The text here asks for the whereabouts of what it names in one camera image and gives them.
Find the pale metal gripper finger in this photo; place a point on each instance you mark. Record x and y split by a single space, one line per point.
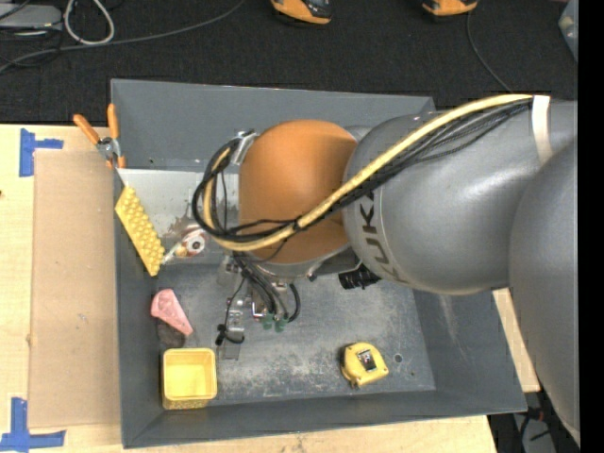
232 349
237 318

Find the yellow square plastic cup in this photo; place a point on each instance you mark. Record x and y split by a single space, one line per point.
189 378

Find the brown and white round toy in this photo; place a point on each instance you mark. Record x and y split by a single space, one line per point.
193 242

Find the pink wedge sponge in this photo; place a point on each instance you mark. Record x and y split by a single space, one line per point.
169 308

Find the grey metal bin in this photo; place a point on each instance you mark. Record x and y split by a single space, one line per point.
330 347

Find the yellow studded brick plate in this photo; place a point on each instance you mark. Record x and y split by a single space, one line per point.
139 229

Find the yellow tape measure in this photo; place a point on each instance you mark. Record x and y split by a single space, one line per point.
363 364

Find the brown cardboard board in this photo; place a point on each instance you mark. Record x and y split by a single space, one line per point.
71 300

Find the black cylinder on white bracket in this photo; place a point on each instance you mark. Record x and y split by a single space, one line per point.
358 279

